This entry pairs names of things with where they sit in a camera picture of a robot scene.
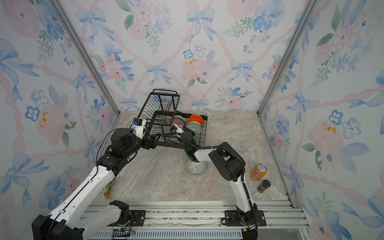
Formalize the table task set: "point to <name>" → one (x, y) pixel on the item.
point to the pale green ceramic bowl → (194, 126)
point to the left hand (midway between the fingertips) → (152, 130)
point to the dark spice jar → (264, 184)
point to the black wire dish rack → (160, 113)
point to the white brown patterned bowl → (178, 117)
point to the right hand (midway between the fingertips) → (185, 125)
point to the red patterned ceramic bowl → (179, 120)
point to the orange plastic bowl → (197, 118)
